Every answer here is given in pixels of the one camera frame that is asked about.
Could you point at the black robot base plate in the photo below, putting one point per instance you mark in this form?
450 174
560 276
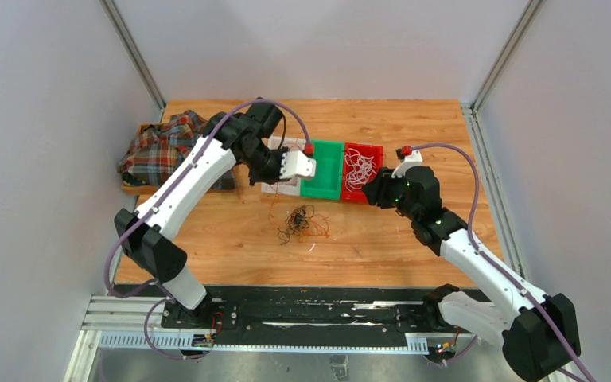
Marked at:
289 319

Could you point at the plaid flannel shirt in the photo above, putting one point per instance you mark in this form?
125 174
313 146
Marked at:
154 156

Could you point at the wooden tray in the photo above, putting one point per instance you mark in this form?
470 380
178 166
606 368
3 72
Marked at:
226 184

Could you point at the red plastic bin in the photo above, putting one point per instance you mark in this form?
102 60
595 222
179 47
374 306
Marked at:
360 166

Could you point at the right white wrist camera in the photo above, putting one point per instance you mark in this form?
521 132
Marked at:
409 157

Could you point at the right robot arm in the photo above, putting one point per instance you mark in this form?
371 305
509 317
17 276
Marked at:
537 333

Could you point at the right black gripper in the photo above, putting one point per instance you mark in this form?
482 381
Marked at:
377 189

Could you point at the white plastic bin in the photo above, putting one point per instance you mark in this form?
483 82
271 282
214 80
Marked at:
293 186

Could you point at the aluminium frame rail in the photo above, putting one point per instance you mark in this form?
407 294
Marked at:
96 359

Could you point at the green plastic bin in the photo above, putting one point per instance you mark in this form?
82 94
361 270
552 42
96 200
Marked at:
327 182

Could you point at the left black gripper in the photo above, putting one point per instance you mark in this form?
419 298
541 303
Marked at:
257 178

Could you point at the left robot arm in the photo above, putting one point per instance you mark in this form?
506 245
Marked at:
230 138

